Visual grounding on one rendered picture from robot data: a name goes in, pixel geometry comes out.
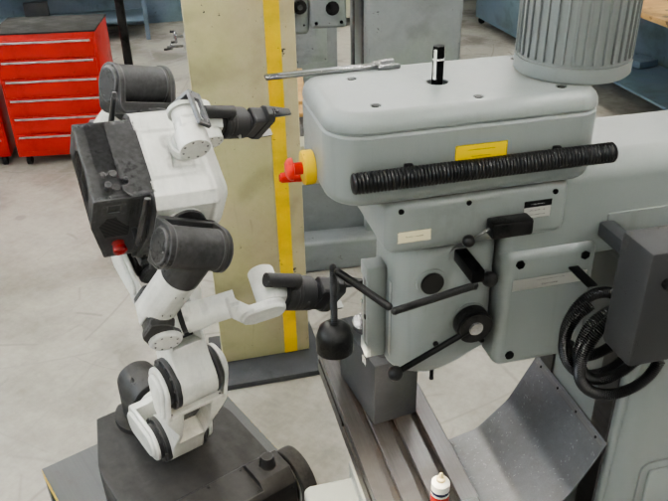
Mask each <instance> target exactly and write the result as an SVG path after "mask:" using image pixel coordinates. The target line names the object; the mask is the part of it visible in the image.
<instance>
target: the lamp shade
mask: <svg viewBox="0 0 668 501"><path fill-rule="evenodd" d="M353 350H354V336H353V333H352V330H351V328H350V326H349V324H348V323H347V322H346V321H344V320H342V319H338V322H337V323H336V324H332V323H331V319H328V320H325V321H323V322H322V323H321V324H320V326H319V328H318V331H317V334H316V352H317V354H318V355H319V356H320V357H322V358H324V359H327V360H342V359H345V358H347V357H349V356H350V355H351V354H352V353H353Z"/></svg>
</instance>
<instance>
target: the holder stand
mask: <svg viewBox="0 0 668 501"><path fill-rule="evenodd" d="M341 319H342V320H344V321H346V322H347V323H348V324H349V326H350V328H351V330H352V333H353V336H354V350H353V353H352V354H351V355H350V356H349V357H347V358H345V359H342V360H341V375H342V377H343V378H344V380H345V381H346V383H347V384H348V386H349V387H350V389H351V391H352V392H353V394H354V395H355V397H356V398H357V400H358V401H359V403H360V404H361V406H362V407H363V409H364V410H365V412H366V413H367V415H368V416H369V418H370V419H371V421H372V422H373V424H377V423H381V422H384V421H387V420H390V419H394V418H399V417H402V416H405V415H409V414H412V413H415V412H416V406H417V385H418V372H415V371H405V372H404V374H403V377H402V378H401V379H400V380H399V381H397V382H393V381H391V380H390V379H389V377H388V370H389V368H390V367H392V366H394V365H392V364H391V363H390V362H389V361H388V360H387V359H386V357H385V355H384V354H383V355H377V356H372V357H368V358H366V356H365V354H364V351H363V349H362V347H361V335H363V324H362V323H361V313H359V314H357V315H353V316H349V317H345V318H341Z"/></svg>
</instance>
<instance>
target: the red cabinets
mask: <svg viewBox="0 0 668 501"><path fill-rule="evenodd" d="M105 15H106V14H85V15H62V16H38V17H15V18H7V19H5V20H4V21H3V22H2V23H1V24H0V157H2V161H3V164H4V165H6V164H9V156H11V155H12V153H13V151H14V148H15V146H17V150H18V155H19V157H26V158H27V163H28V164H33V163H34V157H33V156H48V155H66V154H70V146H71V130H72V125H73V124H82V123H88V122H89V121H90V120H91V119H96V118H97V116H98V115H99V113H100V112H101V108H100V105H99V90H98V78H99V73H100V70H101V68H102V66H103V65H104V64H105V63H106V62H113V60H112V54H111V48H110V42H109V37H108V31H107V25H106V19H105Z"/></svg>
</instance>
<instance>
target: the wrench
mask: <svg viewBox="0 0 668 501"><path fill-rule="evenodd" d="M400 68H401V64H399V63H395V64H394V59H386V60H377V61H372V62H371V63H367V64H359V65H349V66H340V67H331V68H321V69H312V70H303V71H293V72H284V73H275V74H265V75H264V78H265V79H266V80H267V81H273V80H282V79H292V78H301V77H310V76H319V75H328V74H337V73H346V72H355V71H364V70H373V69H378V70H392V69H400Z"/></svg>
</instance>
